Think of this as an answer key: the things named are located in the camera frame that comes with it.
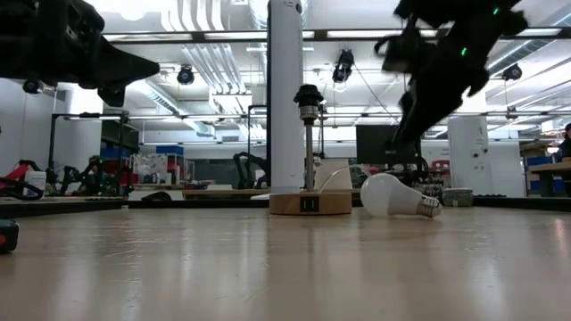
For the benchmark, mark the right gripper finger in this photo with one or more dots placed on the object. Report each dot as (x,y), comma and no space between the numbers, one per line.
(424,113)

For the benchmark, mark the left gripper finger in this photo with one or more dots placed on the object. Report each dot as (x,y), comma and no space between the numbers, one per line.
(111,97)
(120,69)

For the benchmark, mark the white frosted lightbulb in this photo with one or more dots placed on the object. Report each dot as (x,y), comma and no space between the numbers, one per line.
(386,195)

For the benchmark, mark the wooden base lamp stand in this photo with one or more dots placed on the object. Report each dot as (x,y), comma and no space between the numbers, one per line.
(290,203)

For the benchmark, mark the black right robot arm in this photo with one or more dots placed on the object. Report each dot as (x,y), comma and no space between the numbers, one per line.
(468,13)

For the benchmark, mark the black background robot arm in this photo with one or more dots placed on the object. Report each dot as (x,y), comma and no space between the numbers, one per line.
(245,165)
(31,164)
(91,174)

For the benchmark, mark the black monitor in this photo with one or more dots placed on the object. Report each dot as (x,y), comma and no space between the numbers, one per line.
(374,142)

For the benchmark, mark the white square column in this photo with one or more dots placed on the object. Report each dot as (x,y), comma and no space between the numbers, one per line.
(468,156)

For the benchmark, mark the blue storage bin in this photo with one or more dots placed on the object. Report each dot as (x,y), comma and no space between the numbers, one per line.
(169,150)

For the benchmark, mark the pale green ceramic bowl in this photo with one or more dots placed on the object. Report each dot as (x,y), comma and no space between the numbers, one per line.
(457,197)

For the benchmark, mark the white lampshade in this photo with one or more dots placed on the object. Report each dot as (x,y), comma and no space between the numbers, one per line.
(343,178)

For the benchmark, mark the flat black rounded object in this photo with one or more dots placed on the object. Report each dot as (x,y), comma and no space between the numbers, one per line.
(156,196)

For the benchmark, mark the white plastic container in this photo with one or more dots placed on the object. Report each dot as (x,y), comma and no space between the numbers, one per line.
(35,183)

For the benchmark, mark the overhead strip light bar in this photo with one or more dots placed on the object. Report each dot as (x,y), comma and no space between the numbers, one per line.
(232,35)

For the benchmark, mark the wooden workbench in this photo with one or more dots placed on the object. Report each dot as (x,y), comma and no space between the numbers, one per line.
(548,168)

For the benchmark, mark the person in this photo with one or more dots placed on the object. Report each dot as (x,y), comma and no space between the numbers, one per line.
(565,145)

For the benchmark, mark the black and red device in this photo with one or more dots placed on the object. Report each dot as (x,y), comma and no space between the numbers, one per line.
(9,236)

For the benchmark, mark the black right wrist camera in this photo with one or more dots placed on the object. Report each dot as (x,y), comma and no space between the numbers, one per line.
(399,53)

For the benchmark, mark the black ceiling camera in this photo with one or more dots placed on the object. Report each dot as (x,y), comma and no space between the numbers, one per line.
(344,62)
(512,72)
(185,75)
(33,88)

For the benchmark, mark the black background rig frame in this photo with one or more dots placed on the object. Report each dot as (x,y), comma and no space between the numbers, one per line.
(52,147)

